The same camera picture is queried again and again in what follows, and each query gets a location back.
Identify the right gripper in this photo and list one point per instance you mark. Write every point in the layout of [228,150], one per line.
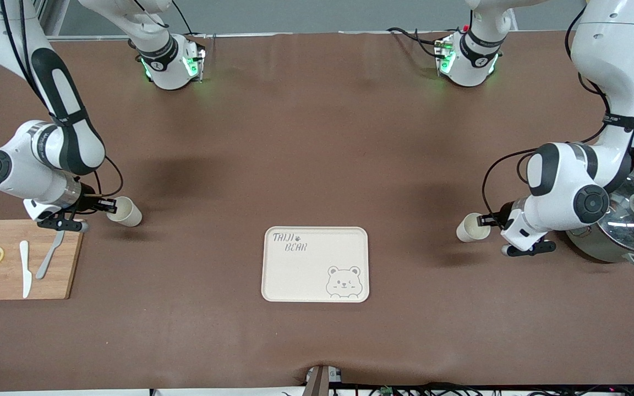
[89,201]

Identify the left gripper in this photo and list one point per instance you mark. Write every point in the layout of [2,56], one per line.
[503,213]

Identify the white IKEA cup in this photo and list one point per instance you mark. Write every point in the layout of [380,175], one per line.
[468,230]
[129,213]

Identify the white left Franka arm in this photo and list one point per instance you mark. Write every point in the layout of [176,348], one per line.
[608,55]

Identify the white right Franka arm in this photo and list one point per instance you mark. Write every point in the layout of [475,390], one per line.
[20,165]

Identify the cream bear print tray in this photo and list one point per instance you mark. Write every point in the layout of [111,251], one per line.
[300,275]

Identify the grey plastic knife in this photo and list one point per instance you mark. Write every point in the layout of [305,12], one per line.
[47,261]

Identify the white plastic knife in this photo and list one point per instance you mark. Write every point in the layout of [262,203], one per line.
[25,269]

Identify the sage green electric pot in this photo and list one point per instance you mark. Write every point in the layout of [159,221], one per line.
[592,247]

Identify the bamboo cutting board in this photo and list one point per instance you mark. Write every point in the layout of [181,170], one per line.
[3,286]

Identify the glass pot lid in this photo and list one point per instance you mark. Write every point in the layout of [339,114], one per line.
[633,231]

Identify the aluminium frame profile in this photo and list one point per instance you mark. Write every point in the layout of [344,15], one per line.
[53,16]

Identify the table edge clamp bracket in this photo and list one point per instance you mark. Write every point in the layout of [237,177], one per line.
[321,380]

